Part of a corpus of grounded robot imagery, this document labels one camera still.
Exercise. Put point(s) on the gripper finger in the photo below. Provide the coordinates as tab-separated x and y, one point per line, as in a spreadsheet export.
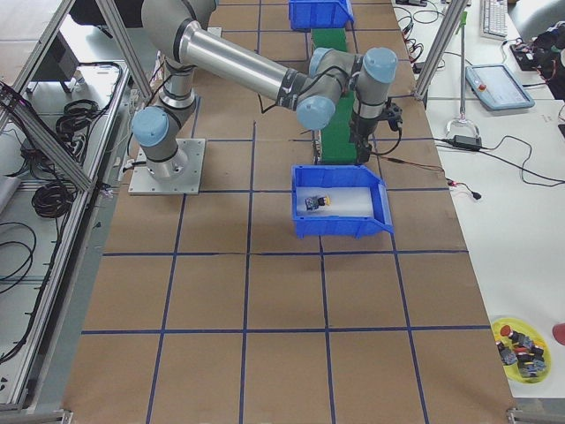
364	153

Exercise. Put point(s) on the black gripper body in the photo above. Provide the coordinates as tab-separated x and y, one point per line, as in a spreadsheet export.
363	133

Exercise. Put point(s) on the yellow mushroom push button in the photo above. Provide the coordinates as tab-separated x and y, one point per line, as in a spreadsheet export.
315	202

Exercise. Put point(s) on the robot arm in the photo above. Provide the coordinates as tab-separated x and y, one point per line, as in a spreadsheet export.
179	30

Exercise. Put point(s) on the blue bin with buttons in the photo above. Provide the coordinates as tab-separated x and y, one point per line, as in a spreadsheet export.
320	14

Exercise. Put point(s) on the yellow plate of buttons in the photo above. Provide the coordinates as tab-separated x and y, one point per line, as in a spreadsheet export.
523	352

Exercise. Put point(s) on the green conveyor belt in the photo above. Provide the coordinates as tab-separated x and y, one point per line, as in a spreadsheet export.
332	144

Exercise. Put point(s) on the blue destination bin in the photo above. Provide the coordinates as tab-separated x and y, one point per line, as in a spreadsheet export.
359	201

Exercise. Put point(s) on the black power adapter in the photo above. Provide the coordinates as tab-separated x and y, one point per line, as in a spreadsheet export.
467	142

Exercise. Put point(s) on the teach pendant tablet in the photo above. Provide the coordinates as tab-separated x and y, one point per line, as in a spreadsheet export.
497	87

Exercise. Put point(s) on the white keyboard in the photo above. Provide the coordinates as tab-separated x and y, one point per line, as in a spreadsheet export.
493	19

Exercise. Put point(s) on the aluminium frame post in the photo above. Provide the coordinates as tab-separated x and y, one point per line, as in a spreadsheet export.
448	26

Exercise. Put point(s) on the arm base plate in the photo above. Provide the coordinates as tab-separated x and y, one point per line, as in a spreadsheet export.
179	175

